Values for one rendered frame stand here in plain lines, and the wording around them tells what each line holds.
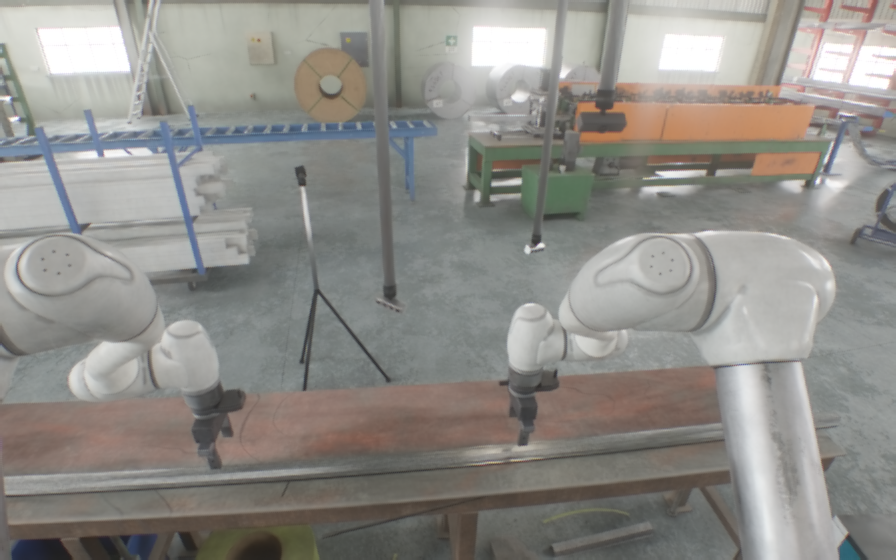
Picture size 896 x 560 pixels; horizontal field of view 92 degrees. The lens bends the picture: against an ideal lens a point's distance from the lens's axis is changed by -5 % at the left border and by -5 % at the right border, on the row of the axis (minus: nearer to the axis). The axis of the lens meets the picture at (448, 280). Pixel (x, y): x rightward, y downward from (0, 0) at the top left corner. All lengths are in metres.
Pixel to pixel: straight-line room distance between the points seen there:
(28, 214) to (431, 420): 3.48
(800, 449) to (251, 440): 1.34
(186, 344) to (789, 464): 1.08
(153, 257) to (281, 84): 9.48
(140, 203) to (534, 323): 3.33
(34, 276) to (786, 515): 0.85
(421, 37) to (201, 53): 5.37
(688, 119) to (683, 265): 6.14
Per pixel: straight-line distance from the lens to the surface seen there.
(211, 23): 13.29
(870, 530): 1.79
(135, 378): 1.18
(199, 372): 1.18
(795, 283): 0.69
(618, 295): 0.58
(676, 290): 0.57
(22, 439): 1.92
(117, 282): 0.64
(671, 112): 6.51
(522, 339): 1.11
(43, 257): 0.62
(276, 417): 1.60
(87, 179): 4.12
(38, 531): 1.69
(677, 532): 2.45
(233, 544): 2.12
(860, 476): 3.18
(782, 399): 0.67
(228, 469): 1.47
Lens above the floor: 1.89
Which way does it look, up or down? 29 degrees down
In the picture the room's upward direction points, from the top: 1 degrees clockwise
